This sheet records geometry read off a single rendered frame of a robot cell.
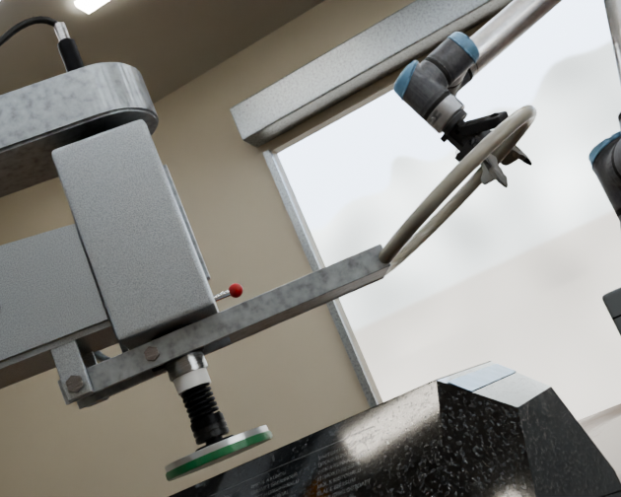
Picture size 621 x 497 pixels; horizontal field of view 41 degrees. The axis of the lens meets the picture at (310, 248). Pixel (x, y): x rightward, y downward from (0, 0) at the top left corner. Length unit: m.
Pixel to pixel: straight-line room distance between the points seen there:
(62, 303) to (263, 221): 5.09
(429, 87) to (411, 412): 0.98
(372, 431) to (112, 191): 0.75
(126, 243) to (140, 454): 5.64
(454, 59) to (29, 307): 1.11
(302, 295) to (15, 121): 0.68
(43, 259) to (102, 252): 0.11
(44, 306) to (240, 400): 5.14
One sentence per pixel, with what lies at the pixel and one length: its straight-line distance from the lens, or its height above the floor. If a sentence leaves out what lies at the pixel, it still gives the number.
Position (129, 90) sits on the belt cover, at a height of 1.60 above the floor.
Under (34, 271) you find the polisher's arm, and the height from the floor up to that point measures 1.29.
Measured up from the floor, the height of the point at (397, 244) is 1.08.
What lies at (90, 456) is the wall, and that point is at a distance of 7.51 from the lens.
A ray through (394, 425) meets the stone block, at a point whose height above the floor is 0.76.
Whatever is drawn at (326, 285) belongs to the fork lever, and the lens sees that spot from 1.66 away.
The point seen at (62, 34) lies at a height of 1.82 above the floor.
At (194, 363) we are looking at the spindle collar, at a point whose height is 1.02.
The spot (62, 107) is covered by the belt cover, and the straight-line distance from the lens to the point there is 1.78.
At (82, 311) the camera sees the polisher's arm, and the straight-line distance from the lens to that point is 1.65.
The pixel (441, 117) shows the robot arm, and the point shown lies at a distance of 1.99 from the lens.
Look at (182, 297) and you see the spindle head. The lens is 1.61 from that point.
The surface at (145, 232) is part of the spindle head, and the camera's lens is 1.65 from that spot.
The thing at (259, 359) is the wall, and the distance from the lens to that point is 6.65.
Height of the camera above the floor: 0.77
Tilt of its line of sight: 13 degrees up
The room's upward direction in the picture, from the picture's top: 23 degrees counter-clockwise
